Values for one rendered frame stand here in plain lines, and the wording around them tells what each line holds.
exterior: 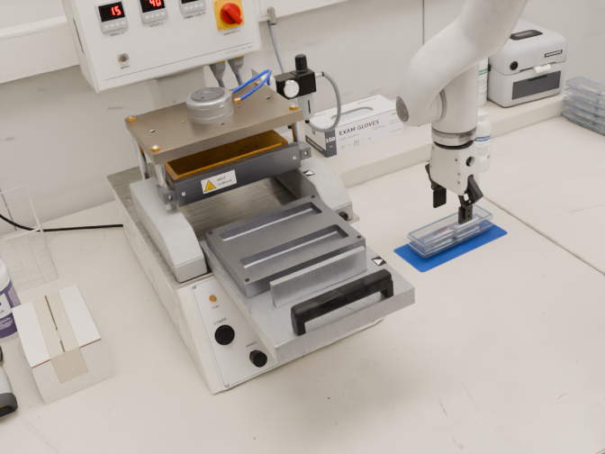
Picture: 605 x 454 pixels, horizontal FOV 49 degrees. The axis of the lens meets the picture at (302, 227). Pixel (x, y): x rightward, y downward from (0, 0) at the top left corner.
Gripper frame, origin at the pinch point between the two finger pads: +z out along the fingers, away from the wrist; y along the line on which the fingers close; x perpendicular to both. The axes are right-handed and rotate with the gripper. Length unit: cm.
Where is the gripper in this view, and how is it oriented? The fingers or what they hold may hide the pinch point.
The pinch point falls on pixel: (452, 207)
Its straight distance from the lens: 139.3
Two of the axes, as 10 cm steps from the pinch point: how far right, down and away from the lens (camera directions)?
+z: 1.0, 8.3, 5.4
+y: -4.9, -4.3, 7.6
